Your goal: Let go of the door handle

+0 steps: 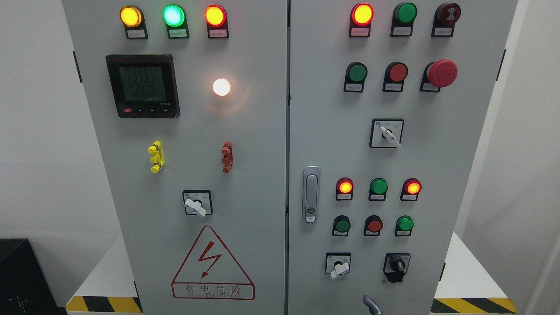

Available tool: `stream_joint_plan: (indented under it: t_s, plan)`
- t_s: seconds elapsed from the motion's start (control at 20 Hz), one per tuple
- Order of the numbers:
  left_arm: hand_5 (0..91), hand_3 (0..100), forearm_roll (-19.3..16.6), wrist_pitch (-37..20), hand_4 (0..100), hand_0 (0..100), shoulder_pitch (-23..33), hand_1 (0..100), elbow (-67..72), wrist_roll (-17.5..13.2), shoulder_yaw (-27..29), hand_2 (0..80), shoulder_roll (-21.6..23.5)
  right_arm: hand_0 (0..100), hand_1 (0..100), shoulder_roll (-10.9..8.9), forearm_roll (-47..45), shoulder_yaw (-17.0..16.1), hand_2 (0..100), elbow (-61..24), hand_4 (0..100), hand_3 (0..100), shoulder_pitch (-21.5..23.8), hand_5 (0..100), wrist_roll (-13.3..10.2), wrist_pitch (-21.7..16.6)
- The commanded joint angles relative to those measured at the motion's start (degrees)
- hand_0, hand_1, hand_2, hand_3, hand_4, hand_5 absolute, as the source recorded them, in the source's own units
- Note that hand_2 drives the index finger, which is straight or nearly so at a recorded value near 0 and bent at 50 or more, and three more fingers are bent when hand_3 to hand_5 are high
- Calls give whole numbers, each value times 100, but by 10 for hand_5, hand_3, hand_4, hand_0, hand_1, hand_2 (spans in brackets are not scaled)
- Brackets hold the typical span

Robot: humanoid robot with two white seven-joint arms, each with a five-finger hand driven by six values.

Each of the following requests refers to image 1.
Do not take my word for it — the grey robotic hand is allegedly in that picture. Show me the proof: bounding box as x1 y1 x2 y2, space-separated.
362 295 383 315

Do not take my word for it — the silver door handle latch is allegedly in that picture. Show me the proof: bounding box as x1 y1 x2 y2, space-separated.
302 165 320 224

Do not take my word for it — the grey right cabinet door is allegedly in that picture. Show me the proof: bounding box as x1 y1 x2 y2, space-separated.
287 0 518 315

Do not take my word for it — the grey cabinet door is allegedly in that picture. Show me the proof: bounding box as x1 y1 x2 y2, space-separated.
287 0 518 315
63 0 288 315

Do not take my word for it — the grey left cabinet door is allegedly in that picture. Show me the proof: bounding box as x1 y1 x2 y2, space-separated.
63 0 288 315

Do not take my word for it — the red push button lower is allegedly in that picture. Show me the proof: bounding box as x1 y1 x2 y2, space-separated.
363 215 383 237

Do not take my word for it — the red push button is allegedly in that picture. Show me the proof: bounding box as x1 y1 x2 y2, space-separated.
363 215 383 237
382 62 409 92

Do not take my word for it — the green push button lower right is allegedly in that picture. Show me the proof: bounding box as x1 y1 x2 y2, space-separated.
394 215 414 237

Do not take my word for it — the green push button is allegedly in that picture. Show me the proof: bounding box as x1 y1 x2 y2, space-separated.
332 215 351 237
394 215 414 237
343 62 368 92

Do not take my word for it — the green push button lower left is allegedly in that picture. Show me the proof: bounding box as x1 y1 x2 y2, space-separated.
332 215 351 237

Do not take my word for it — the white platform with hazard stripes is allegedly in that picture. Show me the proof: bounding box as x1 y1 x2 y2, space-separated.
65 234 517 315

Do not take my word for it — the green indicator middle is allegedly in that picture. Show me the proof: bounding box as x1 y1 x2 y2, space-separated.
368 178 388 201

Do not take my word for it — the red lit indicator middle left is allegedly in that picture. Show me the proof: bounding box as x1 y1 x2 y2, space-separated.
336 177 354 201

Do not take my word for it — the red lit indicator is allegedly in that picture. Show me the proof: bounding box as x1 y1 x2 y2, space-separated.
400 178 422 201
349 3 375 38
336 177 354 201

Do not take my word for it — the red lit indicator middle right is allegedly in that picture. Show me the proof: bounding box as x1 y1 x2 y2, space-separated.
400 178 422 201

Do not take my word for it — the red electric danger warning sticker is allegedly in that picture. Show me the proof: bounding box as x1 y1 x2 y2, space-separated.
171 226 255 300

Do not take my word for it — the red terminal connector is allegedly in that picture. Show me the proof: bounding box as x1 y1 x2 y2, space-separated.
221 141 234 174

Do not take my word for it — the red push button upper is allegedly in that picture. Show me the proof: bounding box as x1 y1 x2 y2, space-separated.
382 62 409 92

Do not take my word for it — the green push button upper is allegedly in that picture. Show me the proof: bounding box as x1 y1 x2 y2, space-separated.
343 62 368 92

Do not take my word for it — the red emergency stop button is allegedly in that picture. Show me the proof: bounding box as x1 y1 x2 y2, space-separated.
419 59 458 92

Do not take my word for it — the white lit indicator light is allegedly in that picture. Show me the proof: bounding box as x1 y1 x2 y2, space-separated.
212 78 231 97

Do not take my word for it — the yellow terminal connector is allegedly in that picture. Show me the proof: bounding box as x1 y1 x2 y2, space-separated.
147 141 165 173

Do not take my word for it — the red lit indicator top right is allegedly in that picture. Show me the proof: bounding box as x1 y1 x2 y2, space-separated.
349 3 375 38

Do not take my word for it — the green indicator top right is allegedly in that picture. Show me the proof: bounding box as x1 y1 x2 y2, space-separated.
390 2 418 37

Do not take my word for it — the dark red buzzer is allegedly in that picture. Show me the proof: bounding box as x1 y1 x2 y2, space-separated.
431 3 461 38

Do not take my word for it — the black digital power meter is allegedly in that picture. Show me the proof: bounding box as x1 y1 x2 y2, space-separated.
105 54 180 118

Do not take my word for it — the orange red indicator light left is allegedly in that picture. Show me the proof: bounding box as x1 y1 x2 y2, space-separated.
204 4 229 39

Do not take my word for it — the black box bottom left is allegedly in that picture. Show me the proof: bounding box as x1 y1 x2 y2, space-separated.
0 238 59 315

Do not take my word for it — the green lit indicator light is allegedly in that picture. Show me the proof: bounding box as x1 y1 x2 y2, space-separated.
162 4 189 39

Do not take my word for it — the yellow indicator light top left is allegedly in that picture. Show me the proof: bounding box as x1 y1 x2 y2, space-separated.
119 5 148 39

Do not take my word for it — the black key selector switch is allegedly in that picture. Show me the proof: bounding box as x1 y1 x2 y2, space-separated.
383 252 411 283

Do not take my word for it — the white selector switch lower right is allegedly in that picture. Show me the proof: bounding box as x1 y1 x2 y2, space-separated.
325 252 352 280

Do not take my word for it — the white selector switch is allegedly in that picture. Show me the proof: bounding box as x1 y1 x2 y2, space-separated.
325 252 352 280
369 118 404 149

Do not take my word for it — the white selector switch upper right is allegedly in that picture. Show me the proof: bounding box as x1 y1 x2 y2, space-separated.
369 118 404 149

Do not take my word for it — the white selector switch left door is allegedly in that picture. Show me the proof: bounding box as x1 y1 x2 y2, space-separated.
182 189 213 217

